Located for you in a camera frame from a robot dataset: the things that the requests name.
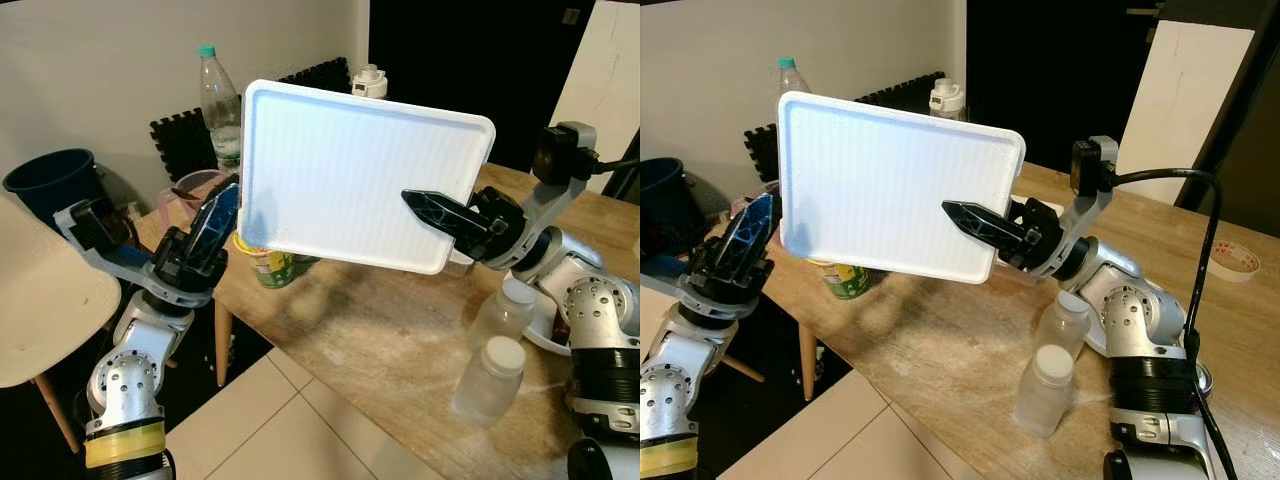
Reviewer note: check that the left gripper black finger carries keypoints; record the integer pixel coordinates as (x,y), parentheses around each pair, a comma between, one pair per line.
(752,232)
(215,225)

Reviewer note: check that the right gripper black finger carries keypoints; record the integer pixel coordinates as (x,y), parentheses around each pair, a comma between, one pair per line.
(980,225)
(440,210)

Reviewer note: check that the white plastic tray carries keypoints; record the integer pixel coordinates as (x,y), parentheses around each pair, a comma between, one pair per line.
(350,180)
(890,190)

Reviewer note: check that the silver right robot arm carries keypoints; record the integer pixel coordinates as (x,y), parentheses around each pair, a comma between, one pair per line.
(600,310)
(1140,320)

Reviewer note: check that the pink cup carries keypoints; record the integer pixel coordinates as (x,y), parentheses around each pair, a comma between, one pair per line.
(190,190)
(738,202)

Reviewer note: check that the green yellow noodle cup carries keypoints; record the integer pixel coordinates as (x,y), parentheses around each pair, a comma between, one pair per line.
(272,268)
(845,282)

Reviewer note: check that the black foam mat tile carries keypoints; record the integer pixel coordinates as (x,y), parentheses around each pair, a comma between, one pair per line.
(765,150)
(180,135)

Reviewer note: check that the translucent bottle white cap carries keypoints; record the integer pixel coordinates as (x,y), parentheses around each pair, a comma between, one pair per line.
(485,390)
(1060,330)
(1042,400)
(498,320)

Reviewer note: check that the dark blue bucket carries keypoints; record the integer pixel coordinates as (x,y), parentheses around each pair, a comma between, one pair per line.
(655,190)
(55,185)

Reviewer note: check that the wooden table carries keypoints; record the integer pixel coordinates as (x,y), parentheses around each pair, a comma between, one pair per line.
(380,330)
(950,350)

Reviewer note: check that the white flip-top bottle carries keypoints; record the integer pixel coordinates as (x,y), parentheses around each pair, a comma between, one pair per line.
(947,100)
(369,85)

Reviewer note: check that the white shell chair wooden legs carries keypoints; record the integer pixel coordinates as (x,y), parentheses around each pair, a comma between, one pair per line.
(45,300)

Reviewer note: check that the white tape roll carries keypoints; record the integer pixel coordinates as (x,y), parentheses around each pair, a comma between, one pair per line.
(1215,258)

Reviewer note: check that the white board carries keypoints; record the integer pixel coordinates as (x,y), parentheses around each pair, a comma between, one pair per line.
(1185,100)
(605,80)

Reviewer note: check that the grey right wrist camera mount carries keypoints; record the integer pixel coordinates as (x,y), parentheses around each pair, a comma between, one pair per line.
(550,195)
(1090,215)

